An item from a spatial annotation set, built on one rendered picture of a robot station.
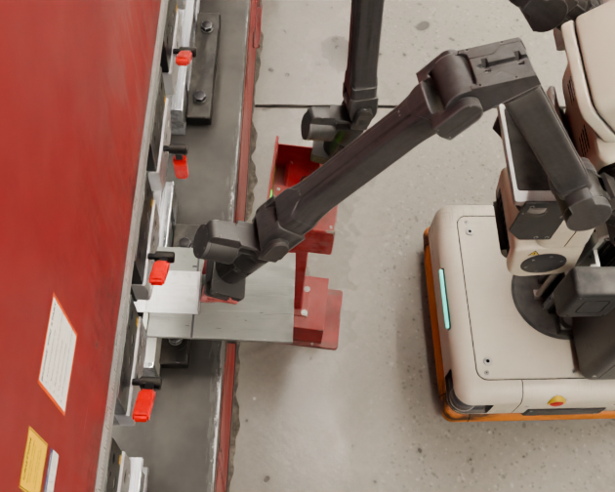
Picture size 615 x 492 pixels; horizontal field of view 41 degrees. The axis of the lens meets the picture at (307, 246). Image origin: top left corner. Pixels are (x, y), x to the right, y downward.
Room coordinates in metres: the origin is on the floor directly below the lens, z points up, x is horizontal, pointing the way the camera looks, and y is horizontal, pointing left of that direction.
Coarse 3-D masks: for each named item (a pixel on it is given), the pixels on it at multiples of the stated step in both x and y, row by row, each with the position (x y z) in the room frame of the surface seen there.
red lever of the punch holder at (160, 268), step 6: (156, 252) 0.53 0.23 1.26; (162, 252) 0.53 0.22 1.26; (168, 252) 0.53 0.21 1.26; (150, 258) 0.52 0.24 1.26; (156, 258) 0.52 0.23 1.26; (162, 258) 0.52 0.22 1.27; (168, 258) 0.52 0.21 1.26; (174, 258) 0.52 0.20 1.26; (156, 264) 0.50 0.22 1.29; (162, 264) 0.50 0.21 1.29; (168, 264) 0.50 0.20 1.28; (156, 270) 0.48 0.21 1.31; (162, 270) 0.48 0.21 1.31; (168, 270) 0.49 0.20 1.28; (150, 276) 0.47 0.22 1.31; (156, 276) 0.47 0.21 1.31; (162, 276) 0.47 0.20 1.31; (150, 282) 0.46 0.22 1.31; (156, 282) 0.46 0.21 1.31; (162, 282) 0.46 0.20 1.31
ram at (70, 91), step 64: (0, 0) 0.38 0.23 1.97; (64, 0) 0.50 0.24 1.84; (128, 0) 0.71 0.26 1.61; (0, 64) 0.34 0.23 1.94; (64, 64) 0.45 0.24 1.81; (128, 64) 0.65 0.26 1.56; (0, 128) 0.31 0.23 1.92; (64, 128) 0.41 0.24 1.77; (128, 128) 0.59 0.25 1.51; (0, 192) 0.27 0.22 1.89; (64, 192) 0.36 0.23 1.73; (128, 192) 0.52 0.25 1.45; (0, 256) 0.23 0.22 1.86; (64, 256) 0.31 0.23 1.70; (0, 320) 0.19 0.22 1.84; (0, 384) 0.15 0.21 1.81; (0, 448) 0.11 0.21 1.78; (64, 448) 0.16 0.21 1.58
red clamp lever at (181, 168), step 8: (176, 144) 0.73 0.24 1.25; (184, 144) 0.74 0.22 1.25; (176, 152) 0.72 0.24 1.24; (184, 152) 0.72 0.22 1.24; (176, 160) 0.72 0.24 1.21; (184, 160) 0.73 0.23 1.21; (176, 168) 0.72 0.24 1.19; (184, 168) 0.73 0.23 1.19; (176, 176) 0.72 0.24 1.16; (184, 176) 0.72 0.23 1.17
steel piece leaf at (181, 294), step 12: (168, 276) 0.60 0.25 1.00; (180, 276) 0.60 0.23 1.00; (192, 276) 0.61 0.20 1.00; (156, 288) 0.57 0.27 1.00; (168, 288) 0.58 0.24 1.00; (180, 288) 0.58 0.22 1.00; (192, 288) 0.58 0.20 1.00; (156, 300) 0.55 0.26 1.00; (168, 300) 0.55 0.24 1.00; (180, 300) 0.56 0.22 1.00; (192, 300) 0.56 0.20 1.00; (156, 312) 0.53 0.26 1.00; (168, 312) 0.53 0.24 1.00; (180, 312) 0.53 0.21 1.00; (192, 312) 0.54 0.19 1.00
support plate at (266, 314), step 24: (192, 264) 0.63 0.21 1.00; (288, 264) 0.66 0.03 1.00; (264, 288) 0.60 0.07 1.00; (288, 288) 0.61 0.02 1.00; (216, 312) 0.54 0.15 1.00; (240, 312) 0.55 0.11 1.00; (264, 312) 0.56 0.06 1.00; (288, 312) 0.56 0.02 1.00; (168, 336) 0.49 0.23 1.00; (192, 336) 0.49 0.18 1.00; (216, 336) 0.50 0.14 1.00; (240, 336) 0.50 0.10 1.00; (264, 336) 0.51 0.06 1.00; (288, 336) 0.52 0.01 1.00
